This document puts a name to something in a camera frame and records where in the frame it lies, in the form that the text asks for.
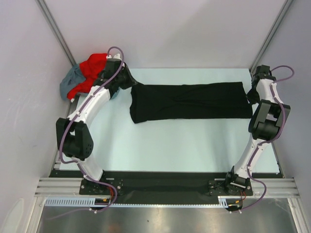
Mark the aluminium corner post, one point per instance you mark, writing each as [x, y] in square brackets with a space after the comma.
[272, 32]
[48, 16]

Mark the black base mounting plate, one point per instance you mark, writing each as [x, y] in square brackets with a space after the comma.
[159, 188]

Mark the grey t shirt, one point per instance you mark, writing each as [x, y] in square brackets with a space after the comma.
[73, 78]

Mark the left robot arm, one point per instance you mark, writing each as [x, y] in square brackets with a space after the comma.
[74, 140]

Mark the right aluminium corner post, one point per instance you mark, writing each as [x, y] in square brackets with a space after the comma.
[272, 32]

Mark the black t shirt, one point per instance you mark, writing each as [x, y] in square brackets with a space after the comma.
[152, 102]

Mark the aluminium frame rail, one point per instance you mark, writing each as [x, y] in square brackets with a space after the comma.
[276, 188]

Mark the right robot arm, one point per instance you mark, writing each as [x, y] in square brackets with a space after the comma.
[266, 126]

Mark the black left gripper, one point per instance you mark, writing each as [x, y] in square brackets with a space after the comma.
[131, 81]

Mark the red t shirt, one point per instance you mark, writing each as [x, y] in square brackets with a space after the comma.
[90, 70]

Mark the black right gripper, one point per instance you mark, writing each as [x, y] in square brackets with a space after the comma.
[252, 99]

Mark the left aluminium corner post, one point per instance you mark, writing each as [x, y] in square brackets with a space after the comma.
[48, 16]

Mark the grey slotted cable duct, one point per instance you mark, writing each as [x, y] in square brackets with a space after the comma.
[103, 202]

